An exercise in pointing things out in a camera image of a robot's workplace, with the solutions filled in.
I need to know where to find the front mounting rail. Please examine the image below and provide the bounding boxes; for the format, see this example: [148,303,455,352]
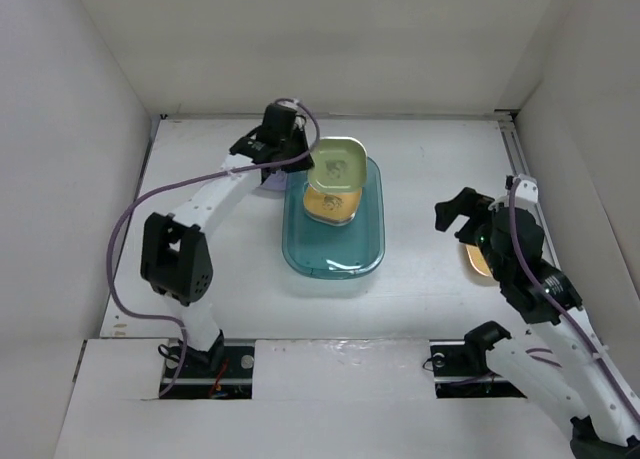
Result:
[159,339,522,401]

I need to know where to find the purple square plate right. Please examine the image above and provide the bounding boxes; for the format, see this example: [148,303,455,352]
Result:
[260,171,287,192]

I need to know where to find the purple cable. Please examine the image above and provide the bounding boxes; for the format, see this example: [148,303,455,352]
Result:
[457,174,640,420]
[108,97,321,398]

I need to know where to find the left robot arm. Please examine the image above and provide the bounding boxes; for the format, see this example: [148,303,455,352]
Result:
[140,99,313,376]

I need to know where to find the yellow plate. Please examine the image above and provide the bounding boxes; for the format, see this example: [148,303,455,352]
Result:
[462,245,496,286]
[303,186,362,226]

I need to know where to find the green square plate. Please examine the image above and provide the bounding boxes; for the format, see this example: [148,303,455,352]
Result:
[307,136,368,194]

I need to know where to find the aluminium rail right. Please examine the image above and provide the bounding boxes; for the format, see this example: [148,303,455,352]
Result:
[499,116,561,270]

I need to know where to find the teal transparent plastic bin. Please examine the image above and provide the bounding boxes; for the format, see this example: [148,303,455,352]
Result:
[281,159,385,280]

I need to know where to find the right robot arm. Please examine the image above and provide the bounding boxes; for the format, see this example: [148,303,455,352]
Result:
[435,179,639,458]

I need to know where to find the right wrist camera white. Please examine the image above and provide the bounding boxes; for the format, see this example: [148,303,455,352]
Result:
[509,174,539,210]

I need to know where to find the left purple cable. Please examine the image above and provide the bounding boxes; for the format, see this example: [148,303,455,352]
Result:
[108,97,321,398]

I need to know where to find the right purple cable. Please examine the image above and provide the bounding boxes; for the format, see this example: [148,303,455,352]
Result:
[457,174,640,420]

